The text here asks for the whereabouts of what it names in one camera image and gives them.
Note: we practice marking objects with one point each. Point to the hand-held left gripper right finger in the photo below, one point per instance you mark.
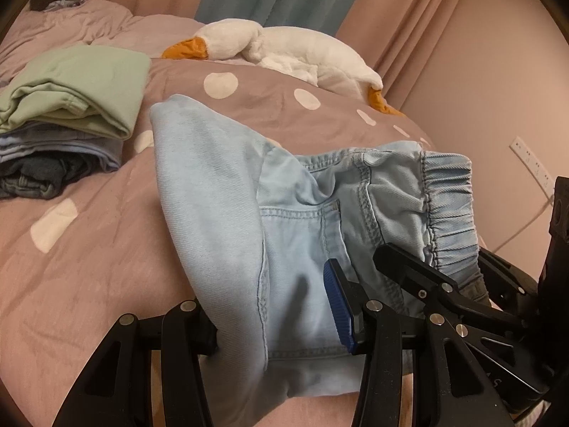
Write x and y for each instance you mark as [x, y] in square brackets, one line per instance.
[338, 302]

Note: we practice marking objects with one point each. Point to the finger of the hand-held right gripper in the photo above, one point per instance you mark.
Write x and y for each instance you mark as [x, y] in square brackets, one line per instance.
[506, 282]
[413, 275]

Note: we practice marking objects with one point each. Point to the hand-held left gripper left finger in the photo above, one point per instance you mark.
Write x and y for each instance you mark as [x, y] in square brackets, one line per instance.
[204, 333]

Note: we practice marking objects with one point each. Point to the light blue strawberry pants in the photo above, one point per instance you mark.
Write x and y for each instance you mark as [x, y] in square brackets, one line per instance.
[213, 187]

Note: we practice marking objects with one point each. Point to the pink polka dot blanket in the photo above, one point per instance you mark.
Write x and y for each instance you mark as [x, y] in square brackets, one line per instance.
[89, 275]

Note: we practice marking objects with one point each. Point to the folded dark jeans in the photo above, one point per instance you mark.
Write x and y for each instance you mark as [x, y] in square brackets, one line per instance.
[35, 178]

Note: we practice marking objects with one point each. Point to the white goose plush toy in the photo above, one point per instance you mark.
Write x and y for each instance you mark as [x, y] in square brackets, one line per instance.
[302, 44]

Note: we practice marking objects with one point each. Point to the folded green garment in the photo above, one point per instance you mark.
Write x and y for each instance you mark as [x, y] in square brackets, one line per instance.
[80, 80]

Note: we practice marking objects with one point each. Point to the plain pink quilt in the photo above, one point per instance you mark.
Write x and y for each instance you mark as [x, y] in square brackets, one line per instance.
[66, 26]

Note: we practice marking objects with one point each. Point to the striped cloth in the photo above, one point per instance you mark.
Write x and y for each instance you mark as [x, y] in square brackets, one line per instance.
[66, 2]

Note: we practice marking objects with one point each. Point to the white wall power strip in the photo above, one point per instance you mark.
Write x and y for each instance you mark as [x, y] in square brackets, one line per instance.
[533, 167]

